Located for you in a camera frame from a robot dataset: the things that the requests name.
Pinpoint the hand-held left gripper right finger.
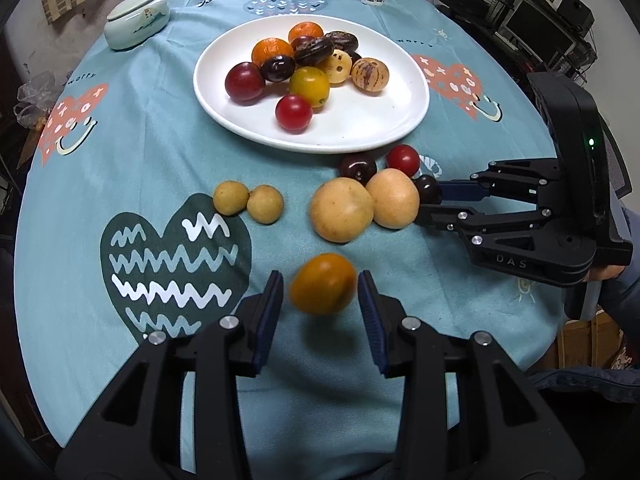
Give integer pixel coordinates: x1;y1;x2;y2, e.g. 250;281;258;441
357;270;586;480

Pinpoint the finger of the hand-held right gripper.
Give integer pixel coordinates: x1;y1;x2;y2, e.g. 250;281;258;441
414;201;558;277
440;158;566;206

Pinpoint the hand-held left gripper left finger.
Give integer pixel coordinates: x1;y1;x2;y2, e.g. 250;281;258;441
55;270;286;480

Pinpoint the dark purple plum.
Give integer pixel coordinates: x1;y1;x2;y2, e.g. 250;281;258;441
260;54;297;83
412;174;444;206
338;154;378;186

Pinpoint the orange-yellow tomato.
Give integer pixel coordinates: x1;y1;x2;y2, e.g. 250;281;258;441
289;253;358;316

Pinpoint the white oval plate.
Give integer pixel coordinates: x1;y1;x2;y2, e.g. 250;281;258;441
193;14;431;155

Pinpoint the red tomato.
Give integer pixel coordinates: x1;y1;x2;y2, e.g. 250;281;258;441
275;94;314;133
386;144;421;178

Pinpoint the dark brown striped fruit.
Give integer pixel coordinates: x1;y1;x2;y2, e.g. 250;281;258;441
324;31;360;53

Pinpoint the large dark wrinkled fruit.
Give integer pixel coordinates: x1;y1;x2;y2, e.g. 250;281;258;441
293;38;335;67

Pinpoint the small mandarin orange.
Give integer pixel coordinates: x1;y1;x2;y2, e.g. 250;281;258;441
288;21;325;43

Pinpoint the large mandarin orange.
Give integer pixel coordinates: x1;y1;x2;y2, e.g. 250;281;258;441
251;38;295;68

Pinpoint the person's right forearm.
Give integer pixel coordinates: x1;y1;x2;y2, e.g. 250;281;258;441
597;199;640;331

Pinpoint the person's right hand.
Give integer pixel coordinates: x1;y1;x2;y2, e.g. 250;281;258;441
586;263;627;284

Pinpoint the large tan round fruit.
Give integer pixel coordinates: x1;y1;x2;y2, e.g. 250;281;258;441
309;177;376;244
365;168;421;231

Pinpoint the small tan round fruit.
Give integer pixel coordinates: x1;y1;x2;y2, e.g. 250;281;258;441
213;181;250;217
247;184;285;224

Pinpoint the black computer monitor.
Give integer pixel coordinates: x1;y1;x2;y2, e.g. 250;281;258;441
500;0;576;68

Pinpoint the tan striped round fruit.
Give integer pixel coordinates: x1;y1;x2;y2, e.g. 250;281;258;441
351;57;388;95

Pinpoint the black desk speaker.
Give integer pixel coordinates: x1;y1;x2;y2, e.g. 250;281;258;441
556;0;596;36

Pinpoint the yellow spotted round fruit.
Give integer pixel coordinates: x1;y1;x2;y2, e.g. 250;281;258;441
320;49;353;85

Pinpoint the brown cardboard box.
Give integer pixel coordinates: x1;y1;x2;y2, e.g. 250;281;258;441
557;310;626;368

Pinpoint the yellow tomato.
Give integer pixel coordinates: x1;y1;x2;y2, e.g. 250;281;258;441
288;66;331;109

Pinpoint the black hat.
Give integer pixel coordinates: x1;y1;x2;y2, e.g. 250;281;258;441
436;0;501;21

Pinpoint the teal printed tablecloth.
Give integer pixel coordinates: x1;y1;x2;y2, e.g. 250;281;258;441
14;0;568;473

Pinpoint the person's blue clothing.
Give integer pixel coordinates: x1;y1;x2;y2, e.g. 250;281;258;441
525;365;640;403

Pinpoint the clear plastic bag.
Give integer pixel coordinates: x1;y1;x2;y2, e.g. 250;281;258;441
15;71;58;128

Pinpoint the celadon lidded ceramic dish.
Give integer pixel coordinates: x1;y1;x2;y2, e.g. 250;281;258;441
104;0;170;51

